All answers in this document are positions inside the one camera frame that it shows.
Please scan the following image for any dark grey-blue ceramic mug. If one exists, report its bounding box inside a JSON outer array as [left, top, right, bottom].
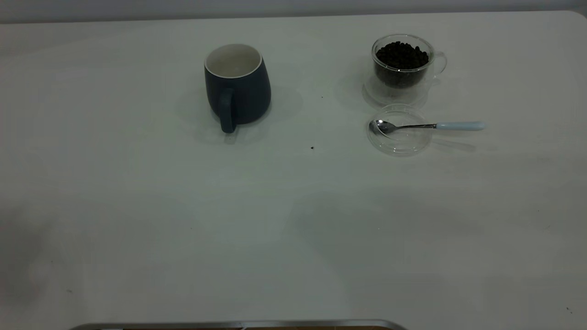
[[204, 44, 272, 134]]

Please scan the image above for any metal spoon light-blue handle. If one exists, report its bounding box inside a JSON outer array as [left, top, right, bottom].
[[375, 120, 485, 135]]

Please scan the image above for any clear round glass lid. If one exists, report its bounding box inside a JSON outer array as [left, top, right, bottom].
[[367, 104, 433, 158]]

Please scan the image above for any coffee beans pile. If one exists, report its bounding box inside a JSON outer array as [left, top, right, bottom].
[[374, 41, 430, 90]]

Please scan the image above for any clear double-wall glass cup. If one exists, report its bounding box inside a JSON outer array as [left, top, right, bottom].
[[364, 34, 448, 109]]

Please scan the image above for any silver metal frame bar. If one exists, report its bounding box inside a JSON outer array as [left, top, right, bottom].
[[69, 319, 407, 330]]

